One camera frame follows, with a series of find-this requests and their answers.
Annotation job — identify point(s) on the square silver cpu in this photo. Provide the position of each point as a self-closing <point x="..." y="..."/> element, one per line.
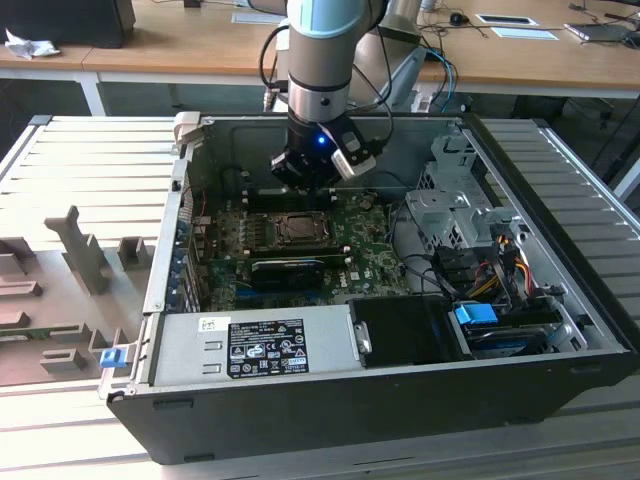
<point x="301" y="227"/>

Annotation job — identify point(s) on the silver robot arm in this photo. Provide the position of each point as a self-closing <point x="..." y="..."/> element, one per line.
<point x="320" y="55"/>

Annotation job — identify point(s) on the black ram slot bank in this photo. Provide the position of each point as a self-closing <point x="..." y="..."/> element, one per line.
<point x="265" y="202"/>
<point x="300" y="251"/>

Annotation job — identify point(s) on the cpu socket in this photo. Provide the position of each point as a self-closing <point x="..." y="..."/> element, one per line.
<point x="272" y="240"/>

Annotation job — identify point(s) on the black plastic module cover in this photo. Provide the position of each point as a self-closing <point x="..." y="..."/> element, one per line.
<point x="285" y="276"/>

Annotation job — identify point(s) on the green motherboard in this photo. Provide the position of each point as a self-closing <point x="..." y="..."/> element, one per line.
<point x="370" y="265"/>

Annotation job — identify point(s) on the grey rectangular desk panel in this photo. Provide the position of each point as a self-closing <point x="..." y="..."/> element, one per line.
<point x="252" y="18"/>

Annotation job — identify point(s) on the silver metal drive cage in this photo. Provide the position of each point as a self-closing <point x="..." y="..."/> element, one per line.
<point x="450" y="210"/>

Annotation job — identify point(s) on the wooden desk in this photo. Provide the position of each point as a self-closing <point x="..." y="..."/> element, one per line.
<point x="200" y="45"/>

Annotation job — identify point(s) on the black computer mouse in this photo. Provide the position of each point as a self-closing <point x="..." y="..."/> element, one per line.
<point x="458" y="19"/>

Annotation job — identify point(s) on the silver power supply unit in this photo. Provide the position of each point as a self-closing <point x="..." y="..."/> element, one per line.
<point x="185" y="345"/>

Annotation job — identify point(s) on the white framed desk port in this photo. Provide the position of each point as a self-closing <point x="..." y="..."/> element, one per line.
<point x="507" y="20"/>

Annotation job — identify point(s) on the pale rectangular desk panel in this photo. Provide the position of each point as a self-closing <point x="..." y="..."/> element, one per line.
<point x="525" y="33"/>

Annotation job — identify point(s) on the black open pc case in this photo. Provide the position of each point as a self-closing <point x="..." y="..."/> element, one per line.
<point x="350" y="420"/>

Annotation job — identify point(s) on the black hard disk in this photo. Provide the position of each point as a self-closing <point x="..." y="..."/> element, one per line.
<point x="505" y="340"/>

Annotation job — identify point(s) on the black box on desk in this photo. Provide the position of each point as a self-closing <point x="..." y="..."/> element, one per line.
<point x="65" y="22"/>

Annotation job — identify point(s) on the blue case latch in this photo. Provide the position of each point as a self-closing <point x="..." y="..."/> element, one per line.
<point x="112" y="358"/>

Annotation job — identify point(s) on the grey parts rack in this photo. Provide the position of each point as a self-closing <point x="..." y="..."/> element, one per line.
<point x="60" y="300"/>

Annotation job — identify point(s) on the crumpled white paper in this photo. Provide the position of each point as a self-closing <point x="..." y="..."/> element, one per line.
<point x="30" y="47"/>

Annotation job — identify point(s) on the grey tablet device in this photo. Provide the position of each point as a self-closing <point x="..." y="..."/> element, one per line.
<point x="597" y="32"/>

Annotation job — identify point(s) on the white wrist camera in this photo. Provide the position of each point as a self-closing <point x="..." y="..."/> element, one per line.
<point x="350" y="162"/>

